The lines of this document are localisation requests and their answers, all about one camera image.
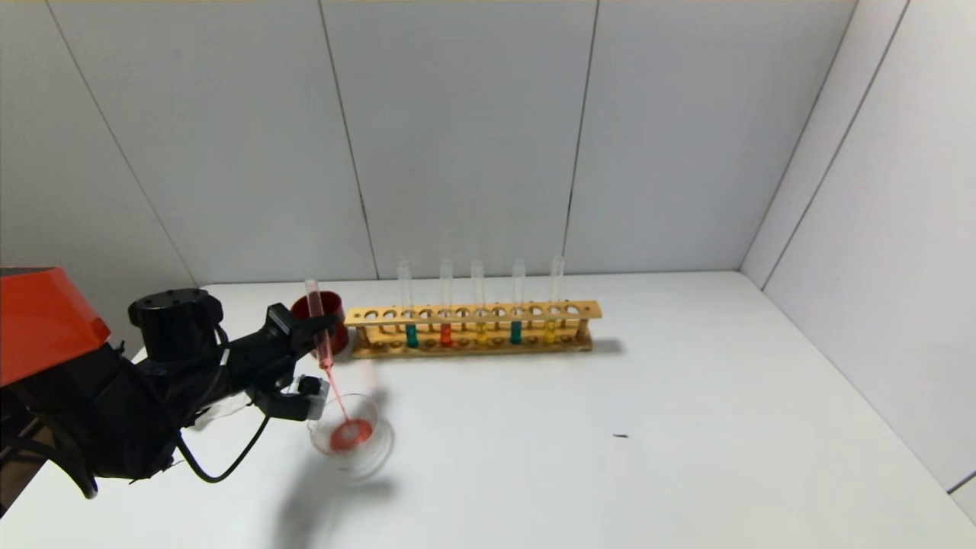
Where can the crumpled white tissue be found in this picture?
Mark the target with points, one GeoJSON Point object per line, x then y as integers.
{"type": "Point", "coordinates": [229, 408]}

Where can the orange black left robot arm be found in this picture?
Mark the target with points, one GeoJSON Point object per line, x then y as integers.
{"type": "Point", "coordinates": [46, 328]}

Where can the red cylindrical cup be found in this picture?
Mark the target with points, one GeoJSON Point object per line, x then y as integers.
{"type": "Point", "coordinates": [341, 335]}

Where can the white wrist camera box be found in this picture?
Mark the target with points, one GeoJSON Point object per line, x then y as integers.
{"type": "Point", "coordinates": [314, 396]}

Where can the glass test tube yellow liquid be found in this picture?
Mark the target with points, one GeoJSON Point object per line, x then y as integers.
{"type": "Point", "coordinates": [480, 332]}
{"type": "Point", "coordinates": [550, 330]}

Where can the glass test tube blue liquid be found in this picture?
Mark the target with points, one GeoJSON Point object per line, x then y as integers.
{"type": "Point", "coordinates": [516, 332]}
{"type": "Point", "coordinates": [412, 335]}

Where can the glass test tube red liquid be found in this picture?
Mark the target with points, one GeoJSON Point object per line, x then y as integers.
{"type": "Point", "coordinates": [325, 358]}
{"type": "Point", "coordinates": [446, 334]}

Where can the wooden test tube rack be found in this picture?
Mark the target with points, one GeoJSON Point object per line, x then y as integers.
{"type": "Point", "coordinates": [457, 352]}

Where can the clear glass dish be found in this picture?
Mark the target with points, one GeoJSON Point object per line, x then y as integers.
{"type": "Point", "coordinates": [351, 438]}

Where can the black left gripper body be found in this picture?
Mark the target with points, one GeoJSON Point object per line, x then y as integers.
{"type": "Point", "coordinates": [280, 323]}

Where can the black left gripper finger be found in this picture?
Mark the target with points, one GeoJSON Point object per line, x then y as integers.
{"type": "Point", "coordinates": [311, 347]}
{"type": "Point", "coordinates": [320, 325]}

